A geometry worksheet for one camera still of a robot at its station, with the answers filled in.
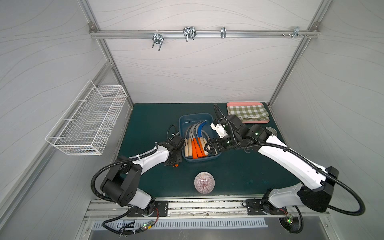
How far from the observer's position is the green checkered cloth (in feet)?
3.72

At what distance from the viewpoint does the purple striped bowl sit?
78 centimetres

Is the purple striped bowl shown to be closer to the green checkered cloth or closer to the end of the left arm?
the end of the left arm

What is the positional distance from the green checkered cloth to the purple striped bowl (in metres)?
0.53
